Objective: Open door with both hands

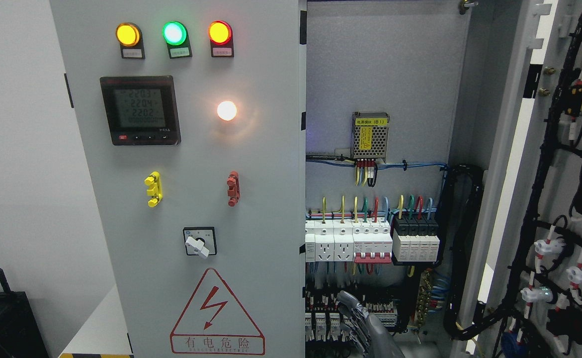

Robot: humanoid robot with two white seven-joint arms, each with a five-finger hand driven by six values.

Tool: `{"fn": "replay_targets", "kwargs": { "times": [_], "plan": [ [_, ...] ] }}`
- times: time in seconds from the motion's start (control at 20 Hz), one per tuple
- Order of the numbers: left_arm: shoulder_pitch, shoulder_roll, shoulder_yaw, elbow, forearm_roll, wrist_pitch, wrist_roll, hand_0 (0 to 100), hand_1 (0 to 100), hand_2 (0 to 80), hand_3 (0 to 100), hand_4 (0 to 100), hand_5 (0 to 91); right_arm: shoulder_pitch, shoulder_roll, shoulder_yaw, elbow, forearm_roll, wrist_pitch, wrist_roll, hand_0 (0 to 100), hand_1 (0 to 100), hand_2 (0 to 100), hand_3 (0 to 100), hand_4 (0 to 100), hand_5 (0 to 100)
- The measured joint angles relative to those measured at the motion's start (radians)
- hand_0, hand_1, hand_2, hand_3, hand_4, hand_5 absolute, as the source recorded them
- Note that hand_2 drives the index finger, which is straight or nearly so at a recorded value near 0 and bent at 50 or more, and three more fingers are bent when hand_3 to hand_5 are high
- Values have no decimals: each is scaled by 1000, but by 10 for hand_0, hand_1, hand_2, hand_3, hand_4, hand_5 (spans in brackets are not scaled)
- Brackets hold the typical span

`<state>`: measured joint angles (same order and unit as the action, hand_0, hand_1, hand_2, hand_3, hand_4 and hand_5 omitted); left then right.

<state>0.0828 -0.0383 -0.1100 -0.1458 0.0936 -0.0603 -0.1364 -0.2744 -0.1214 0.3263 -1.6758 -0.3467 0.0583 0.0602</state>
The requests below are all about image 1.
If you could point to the black digital power meter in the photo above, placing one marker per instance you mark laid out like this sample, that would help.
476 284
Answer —
141 110

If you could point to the white rotary selector switch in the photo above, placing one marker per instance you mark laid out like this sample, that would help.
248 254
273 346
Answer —
200 241

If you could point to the brass right terminal bar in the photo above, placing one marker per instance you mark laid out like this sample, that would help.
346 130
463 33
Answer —
423 298

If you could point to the white glowing indicator lamp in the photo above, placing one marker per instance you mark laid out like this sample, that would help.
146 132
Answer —
227 110

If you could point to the red indicator lamp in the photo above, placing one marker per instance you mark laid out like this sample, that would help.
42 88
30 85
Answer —
221 39

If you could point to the lower white relay row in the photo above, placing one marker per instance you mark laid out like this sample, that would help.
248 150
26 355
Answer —
325 323

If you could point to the black box at left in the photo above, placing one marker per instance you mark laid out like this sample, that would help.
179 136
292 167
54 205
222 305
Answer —
19 333

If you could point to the red terminal post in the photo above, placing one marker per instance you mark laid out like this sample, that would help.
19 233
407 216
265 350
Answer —
233 190

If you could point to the red electric hazard sign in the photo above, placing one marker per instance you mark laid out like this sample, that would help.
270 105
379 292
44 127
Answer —
214 322

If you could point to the red handled circuit breaker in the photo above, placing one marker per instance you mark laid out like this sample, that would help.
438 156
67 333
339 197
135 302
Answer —
372 242

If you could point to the grey cabinet door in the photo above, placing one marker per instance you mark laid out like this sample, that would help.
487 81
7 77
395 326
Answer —
258 240
547 173

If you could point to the white socket module row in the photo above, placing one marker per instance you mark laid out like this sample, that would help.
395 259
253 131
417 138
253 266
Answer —
329 241

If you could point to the yellow indicator lamp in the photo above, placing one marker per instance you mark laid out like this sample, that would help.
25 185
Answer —
130 40

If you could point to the black white surge protector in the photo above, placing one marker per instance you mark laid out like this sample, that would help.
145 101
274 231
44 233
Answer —
414 241

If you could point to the yellow terminal post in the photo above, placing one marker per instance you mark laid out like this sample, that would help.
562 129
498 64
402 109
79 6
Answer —
154 189

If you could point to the metal mesh power supply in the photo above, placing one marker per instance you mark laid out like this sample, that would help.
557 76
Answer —
370 133

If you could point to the dark grey robot right hand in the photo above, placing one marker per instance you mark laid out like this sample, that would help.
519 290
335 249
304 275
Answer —
372 338

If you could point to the green indicator lamp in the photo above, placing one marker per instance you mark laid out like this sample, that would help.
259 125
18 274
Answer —
177 40

